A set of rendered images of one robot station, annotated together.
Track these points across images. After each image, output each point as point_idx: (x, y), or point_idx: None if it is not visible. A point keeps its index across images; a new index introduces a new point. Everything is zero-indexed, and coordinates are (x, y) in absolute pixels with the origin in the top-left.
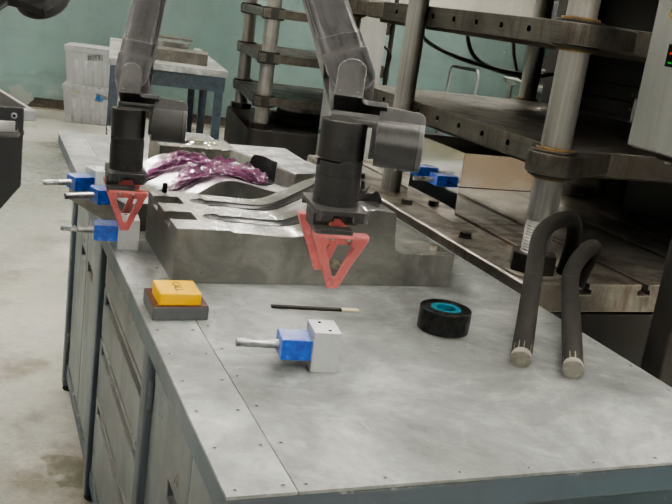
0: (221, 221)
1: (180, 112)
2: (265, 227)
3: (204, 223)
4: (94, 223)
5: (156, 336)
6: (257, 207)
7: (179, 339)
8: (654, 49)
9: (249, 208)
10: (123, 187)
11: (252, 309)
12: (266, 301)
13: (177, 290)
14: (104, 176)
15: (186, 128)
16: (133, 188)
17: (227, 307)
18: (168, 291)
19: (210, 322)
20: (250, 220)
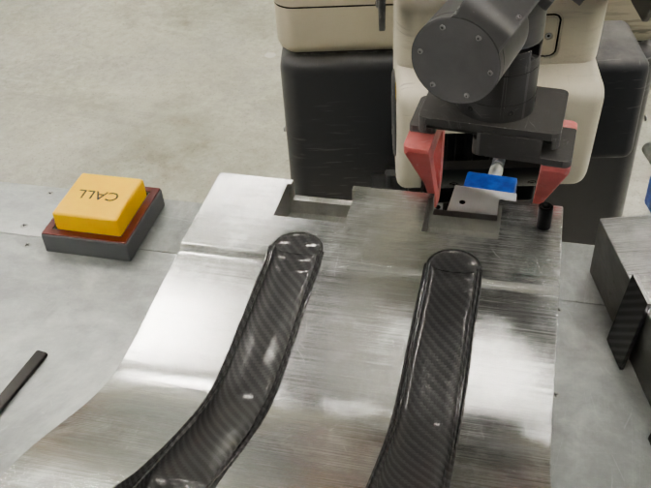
0: (254, 249)
1: (446, 11)
2: (213, 331)
3: (243, 217)
4: (482, 173)
5: (31, 188)
6: (452, 410)
7: (5, 204)
8: None
9: (408, 366)
10: (415, 111)
11: (51, 322)
12: (75, 359)
13: (80, 191)
14: (570, 122)
15: (418, 52)
16: (410, 123)
17: (81, 292)
18: (82, 181)
19: (36, 252)
20: (292, 328)
